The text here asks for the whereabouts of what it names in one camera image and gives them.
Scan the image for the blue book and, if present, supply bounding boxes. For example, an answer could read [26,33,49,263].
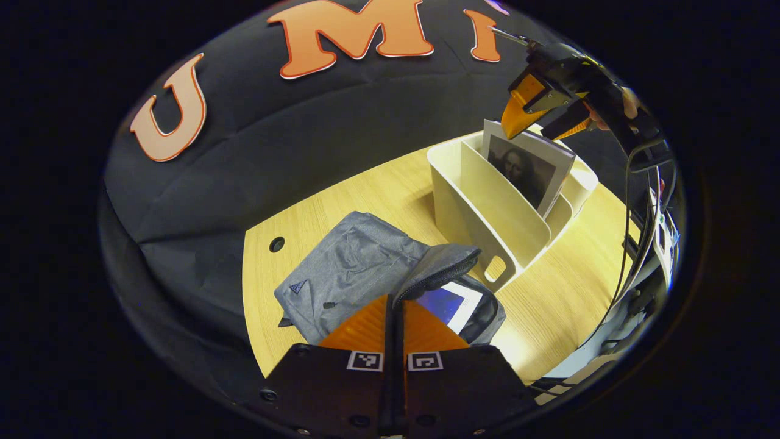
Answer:
[416,280,483,334]

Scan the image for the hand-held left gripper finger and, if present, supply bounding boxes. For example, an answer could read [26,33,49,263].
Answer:
[259,294,395,437]
[395,299,537,437]

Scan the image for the grey schoolbag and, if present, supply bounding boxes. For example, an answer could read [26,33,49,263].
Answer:
[274,212,506,346]

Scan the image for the white portrait cover book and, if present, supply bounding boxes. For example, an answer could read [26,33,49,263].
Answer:
[481,119,576,219]

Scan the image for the white bookshelf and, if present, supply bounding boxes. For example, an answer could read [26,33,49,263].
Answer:
[427,125,599,293]

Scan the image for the black backdrop cloth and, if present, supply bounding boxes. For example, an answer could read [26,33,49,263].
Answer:
[97,0,647,391]

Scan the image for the white power strip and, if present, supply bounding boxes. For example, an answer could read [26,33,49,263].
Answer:
[649,183,678,290]

